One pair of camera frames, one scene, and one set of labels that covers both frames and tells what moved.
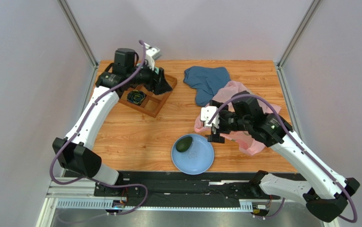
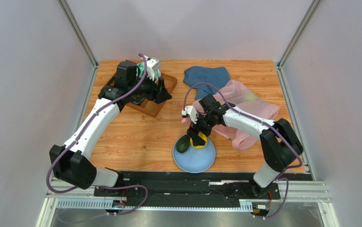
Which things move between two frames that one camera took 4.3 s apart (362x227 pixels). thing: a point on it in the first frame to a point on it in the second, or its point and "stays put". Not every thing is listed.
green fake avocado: (184, 144) stays put
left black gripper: (158, 83) to (158, 93)
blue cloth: (206, 81) stays put
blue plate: (196, 160) stays put
